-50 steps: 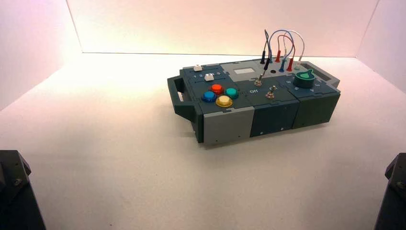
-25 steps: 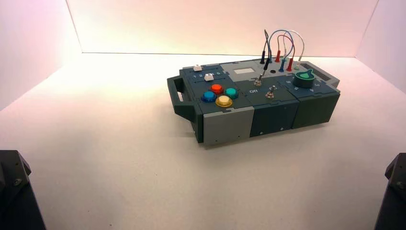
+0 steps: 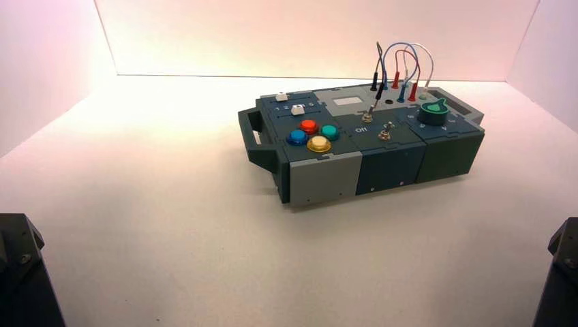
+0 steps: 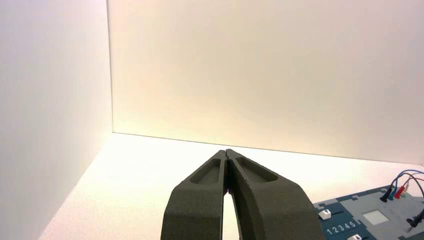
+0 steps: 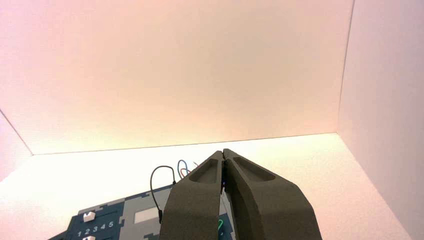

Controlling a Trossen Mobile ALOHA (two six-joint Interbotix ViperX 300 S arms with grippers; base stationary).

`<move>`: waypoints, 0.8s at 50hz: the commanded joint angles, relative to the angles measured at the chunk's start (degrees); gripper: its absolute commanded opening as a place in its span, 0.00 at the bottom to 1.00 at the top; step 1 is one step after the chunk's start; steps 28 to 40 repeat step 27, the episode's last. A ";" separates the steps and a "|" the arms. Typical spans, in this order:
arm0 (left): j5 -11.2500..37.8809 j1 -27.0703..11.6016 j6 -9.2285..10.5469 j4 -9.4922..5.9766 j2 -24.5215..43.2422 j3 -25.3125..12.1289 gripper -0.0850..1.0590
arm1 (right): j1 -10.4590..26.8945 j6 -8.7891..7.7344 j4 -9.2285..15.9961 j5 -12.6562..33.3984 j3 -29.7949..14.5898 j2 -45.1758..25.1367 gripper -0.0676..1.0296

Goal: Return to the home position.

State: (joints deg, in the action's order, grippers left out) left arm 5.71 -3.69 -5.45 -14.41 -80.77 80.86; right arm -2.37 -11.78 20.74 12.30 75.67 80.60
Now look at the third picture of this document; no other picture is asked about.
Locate green rotary knob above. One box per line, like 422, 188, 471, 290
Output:
417, 97, 449, 127

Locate blue jumper cable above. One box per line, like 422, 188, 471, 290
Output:
381, 42, 421, 104

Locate red jumper cable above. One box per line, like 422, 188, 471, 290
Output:
391, 49, 422, 102

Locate black jumper cable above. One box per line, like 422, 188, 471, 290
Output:
370, 41, 386, 101

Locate yellow round push button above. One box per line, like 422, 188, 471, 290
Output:
307, 135, 333, 153

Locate teal and grey task board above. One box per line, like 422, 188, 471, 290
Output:
238, 82, 486, 208

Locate white jumper cable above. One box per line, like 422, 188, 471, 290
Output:
403, 42, 435, 98

